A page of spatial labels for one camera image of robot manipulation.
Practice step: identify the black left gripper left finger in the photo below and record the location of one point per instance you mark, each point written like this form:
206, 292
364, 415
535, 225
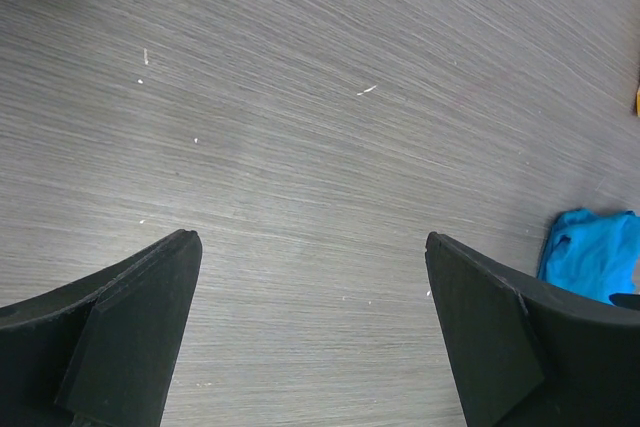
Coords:
101, 351

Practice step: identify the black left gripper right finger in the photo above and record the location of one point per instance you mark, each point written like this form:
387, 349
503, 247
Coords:
526, 353

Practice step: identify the blue t-shirt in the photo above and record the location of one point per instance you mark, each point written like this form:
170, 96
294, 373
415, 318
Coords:
591, 255

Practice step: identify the orange checkered cloth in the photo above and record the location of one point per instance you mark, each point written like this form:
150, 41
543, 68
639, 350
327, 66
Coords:
637, 101

